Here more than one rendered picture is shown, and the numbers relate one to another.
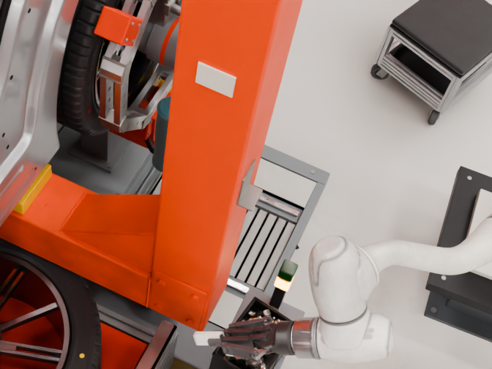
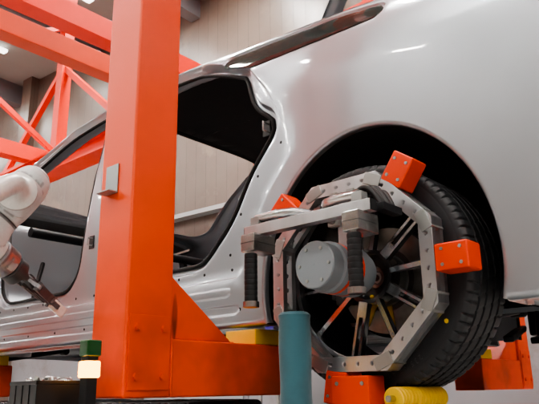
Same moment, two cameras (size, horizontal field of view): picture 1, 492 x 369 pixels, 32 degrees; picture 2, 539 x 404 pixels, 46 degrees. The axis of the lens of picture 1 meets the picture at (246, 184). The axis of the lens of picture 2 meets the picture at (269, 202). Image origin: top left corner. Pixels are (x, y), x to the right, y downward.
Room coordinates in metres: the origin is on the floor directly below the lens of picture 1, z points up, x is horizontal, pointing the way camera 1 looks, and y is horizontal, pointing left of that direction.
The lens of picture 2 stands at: (2.31, -1.33, 0.54)
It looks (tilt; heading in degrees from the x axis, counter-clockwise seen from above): 16 degrees up; 120
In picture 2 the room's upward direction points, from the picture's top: 1 degrees counter-clockwise
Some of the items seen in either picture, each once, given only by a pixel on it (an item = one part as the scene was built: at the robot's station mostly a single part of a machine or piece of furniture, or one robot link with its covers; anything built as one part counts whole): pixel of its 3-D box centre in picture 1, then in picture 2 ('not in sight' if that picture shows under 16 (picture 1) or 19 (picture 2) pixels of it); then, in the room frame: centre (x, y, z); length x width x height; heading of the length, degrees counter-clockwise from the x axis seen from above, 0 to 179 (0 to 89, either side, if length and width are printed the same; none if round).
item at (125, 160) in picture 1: (101, 129); not in sight; (1.67, 0.50, 0.32); 0.40 x 0.30 x 0.28; 168
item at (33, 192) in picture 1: (13, 179); (254, 338); (1.17, 0.58, 0.70); 0.14 x 0.14 x 0.05; 78
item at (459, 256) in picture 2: not in sight; (457, 256); (1.94, 0.27, 0.85); 0.09 x 0.08 x 0.07; 168
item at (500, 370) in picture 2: not in sight; (487, 357); (1.56, 2.43, 0.69); 0.52 x 0.17 x 0.35; 78
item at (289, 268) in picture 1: (288, 270); (90, 348); (1.14, -0.16, 0.64); 0.04 x 0.04 x 0.04; 78
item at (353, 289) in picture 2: not in sight; (355, 260); (1.75, 0.07, 0.83); 0.04 x 0.04 x 0.16
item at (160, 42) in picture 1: (181, 45); (337, 269); (1.62, 0.26, 0.85); 0.21 x 0.14 x 0.14; 78
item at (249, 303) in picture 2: not in sight; (250, 278); (1.42, 0.14, 0.83); 0.04 x 0.04 x 0.16
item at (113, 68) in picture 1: (158, 34); (352, 272); (1.64, 0.33, 0.85); 0.54 x 0.07 x 0.54; 168
